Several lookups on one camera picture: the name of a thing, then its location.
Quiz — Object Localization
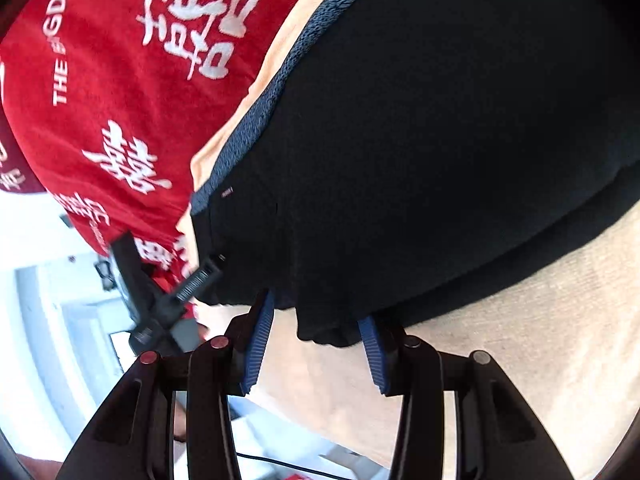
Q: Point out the black cable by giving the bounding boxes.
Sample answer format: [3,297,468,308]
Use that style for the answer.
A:
[235,452,362,480]

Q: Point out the beige bed sheet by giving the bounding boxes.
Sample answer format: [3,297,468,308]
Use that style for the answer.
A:
[176,0,640,480]

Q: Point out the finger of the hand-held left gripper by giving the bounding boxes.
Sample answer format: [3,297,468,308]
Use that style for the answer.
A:
[169,255,224,307]

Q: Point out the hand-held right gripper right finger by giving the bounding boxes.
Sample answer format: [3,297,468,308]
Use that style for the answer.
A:
[357,315,577,480]

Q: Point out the black pants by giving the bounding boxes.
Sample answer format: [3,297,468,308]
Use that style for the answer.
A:
[189,0,640,347]

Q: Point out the maroon printed cloth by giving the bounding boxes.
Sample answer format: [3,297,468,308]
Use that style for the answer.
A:
[0,105,47,196]

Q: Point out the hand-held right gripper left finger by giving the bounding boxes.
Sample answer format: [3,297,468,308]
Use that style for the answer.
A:
[54,289,276,480]

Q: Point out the red printed blanket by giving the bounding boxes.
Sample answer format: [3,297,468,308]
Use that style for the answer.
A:
[0,0,347,322]

